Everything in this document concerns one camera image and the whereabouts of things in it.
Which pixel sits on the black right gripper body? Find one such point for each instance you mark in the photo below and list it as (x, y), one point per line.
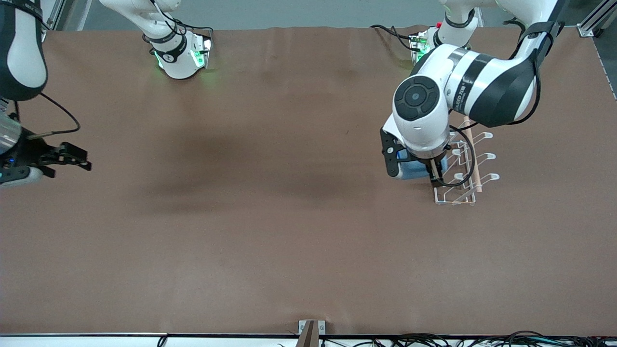
(33, 152)

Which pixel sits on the blue plastic cup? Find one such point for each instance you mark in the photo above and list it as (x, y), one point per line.
(414, 169)

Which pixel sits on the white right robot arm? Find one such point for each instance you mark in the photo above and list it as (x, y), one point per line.
(24, 53)

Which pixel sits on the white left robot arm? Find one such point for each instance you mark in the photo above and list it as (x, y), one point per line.
(482, 86)

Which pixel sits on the brown table mat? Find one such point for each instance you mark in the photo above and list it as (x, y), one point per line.
(289, 241)

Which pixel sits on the aluminium frame profile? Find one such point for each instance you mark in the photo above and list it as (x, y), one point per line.
(53, 14)
(585, 30)

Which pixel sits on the metal camera post bracket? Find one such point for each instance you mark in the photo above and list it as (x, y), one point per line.
(308, 332)

